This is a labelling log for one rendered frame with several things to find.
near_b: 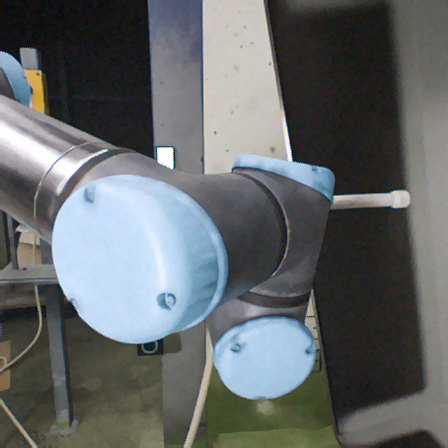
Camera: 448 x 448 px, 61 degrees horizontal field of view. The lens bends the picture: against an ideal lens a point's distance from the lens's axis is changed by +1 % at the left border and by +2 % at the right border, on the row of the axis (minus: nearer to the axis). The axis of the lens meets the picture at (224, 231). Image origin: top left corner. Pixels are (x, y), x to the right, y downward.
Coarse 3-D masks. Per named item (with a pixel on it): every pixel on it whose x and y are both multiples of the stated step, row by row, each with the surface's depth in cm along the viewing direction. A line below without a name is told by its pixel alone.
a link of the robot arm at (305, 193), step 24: (240, 168) 31; (264, 168) 29; (288, 168) 29; (312, 168) 29; (288, 192) 28; (312, 192) 29; (288, 216) 26; (312, 216) 30; (288, 240) 26; (312, 240) 31; (288, 264) 29; (312, 264) 32; (264, 288) 31; (288, 288) 32
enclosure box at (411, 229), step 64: (320, 0) 83; (384, 0) 85; (320, 64) 86; (384, 64) 88; (320, 128) 89; (384, 128) 91; (384, 192) 95; (320, 256) 95; (384, 256) 98; (320, 320) 99; (384, 320) 102; (384, 384) 106
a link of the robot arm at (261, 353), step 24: (216, 312) 35; (240, 312) 33; (264, 312) 32; (288, 312) 33; (216, 336) 35; (240, 336) 31; (264, 336) 31; (288, 336) 32; (312, 336) 33; (216, 360) 34; (240, 360) 32; (264, 360) 32; (288, 360) 33; (312, 360) 33; (240, 384) 33; (264, 384) 33; (288, 384) 34
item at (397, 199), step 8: (392, 192) 69; (400, 192) 68; (336, 200) 67; (344, 200) 67; (352, 200) 67; (360, 200) 67; (368, 200) 67; (376, 200) 68; (384, 200) 68; (392, 200) 68; (400, 200) 68; (408, 200) 68; (336, 208) 67; (344, 208) 68
